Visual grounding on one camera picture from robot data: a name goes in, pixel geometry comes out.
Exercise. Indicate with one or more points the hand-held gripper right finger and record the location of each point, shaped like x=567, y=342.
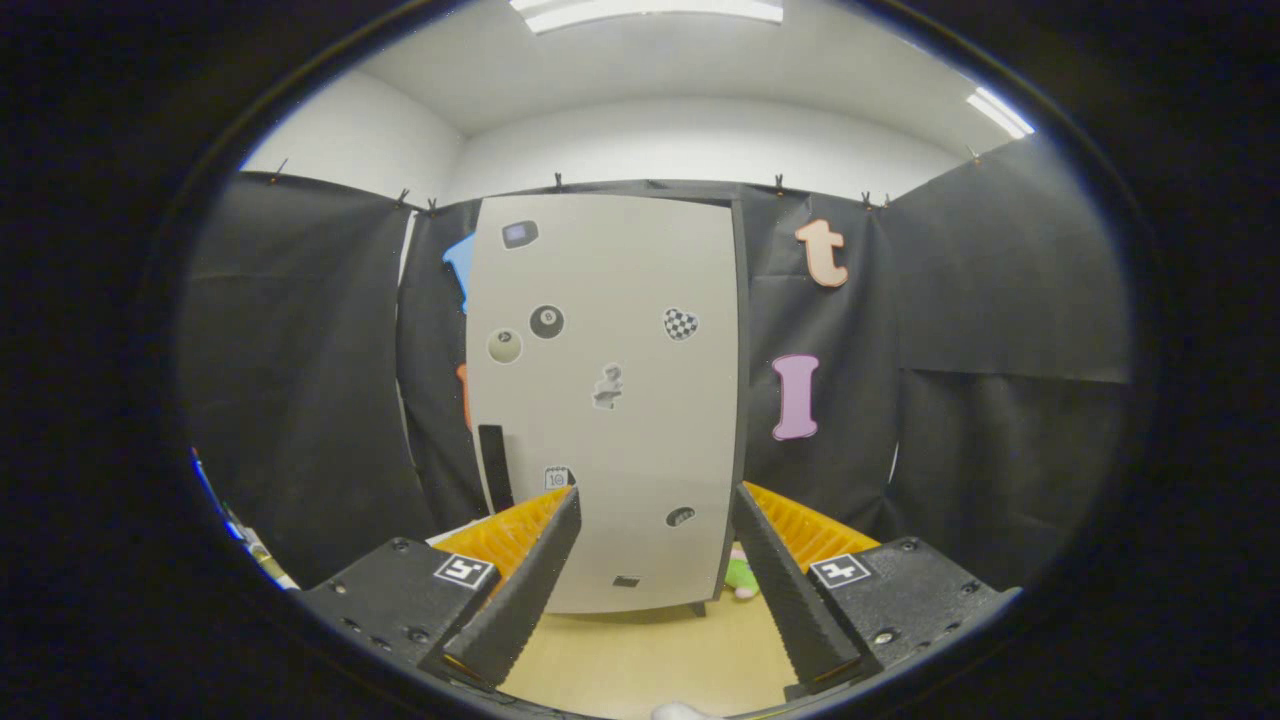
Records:
x=785, y=590

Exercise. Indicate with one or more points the pink green plush toy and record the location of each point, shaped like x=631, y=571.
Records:
x=740, y=575

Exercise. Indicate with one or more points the small ceiling light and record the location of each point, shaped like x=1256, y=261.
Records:
x=1000, y=112

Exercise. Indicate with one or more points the long ceiling light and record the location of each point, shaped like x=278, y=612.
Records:
x=640, y=12

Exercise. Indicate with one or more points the grey shoe cabinet door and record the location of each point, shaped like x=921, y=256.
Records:
x=620, y=280

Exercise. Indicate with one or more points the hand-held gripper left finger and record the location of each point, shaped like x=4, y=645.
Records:
x=530, y=580

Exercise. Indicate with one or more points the white cluttered object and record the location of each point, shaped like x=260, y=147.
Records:
x=268, y=565

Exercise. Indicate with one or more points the black backdrop cloth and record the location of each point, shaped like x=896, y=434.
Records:
x=1000, y=300

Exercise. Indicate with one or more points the blue red flat object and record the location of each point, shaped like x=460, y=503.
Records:
x=212, y=495

